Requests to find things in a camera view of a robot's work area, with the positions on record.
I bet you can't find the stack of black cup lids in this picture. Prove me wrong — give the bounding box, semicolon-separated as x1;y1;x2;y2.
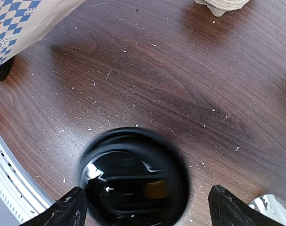
0;57;14;81

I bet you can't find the blue checkered paper bag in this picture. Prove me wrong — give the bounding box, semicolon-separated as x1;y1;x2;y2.
0;0;83;66

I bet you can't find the black plastic cup lid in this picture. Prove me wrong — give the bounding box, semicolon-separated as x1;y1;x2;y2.
77;127;190;226

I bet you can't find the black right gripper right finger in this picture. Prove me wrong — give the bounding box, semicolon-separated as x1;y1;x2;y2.
208;185;282;226

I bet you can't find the brown pulp cup carrier stack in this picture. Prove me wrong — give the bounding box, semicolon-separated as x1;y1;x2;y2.
194;0;249;17

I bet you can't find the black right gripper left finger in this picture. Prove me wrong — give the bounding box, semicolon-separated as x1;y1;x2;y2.
22;187;87;226

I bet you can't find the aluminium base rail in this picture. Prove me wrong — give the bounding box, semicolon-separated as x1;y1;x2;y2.
0;135;55;225

